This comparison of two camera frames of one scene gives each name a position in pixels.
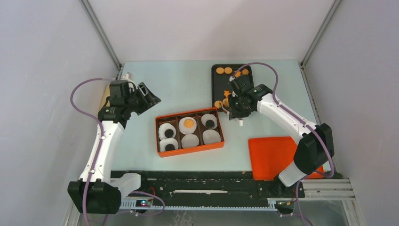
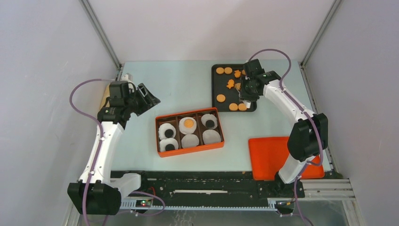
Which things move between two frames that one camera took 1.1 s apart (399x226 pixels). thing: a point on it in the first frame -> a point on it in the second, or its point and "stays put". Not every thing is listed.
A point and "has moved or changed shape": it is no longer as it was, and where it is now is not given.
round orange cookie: x=226 y=102 has moved or changed shape
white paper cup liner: x=186 y=130 stays put
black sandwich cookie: x=170 y=147 stays put
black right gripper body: x=236 y=109 -> x=246 y=93
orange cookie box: x=188 y=132 stays put
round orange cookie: x=188 y=123 stays put
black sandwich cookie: x=169 y=133 stays put
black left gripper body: x=138 y=102 stays put
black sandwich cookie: x=210 y=124 stays put
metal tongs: x=240 y=120 has moved or changed shape
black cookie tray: x=221 y=89 stays put
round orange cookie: x=218 y=104 -> x=220 y=98
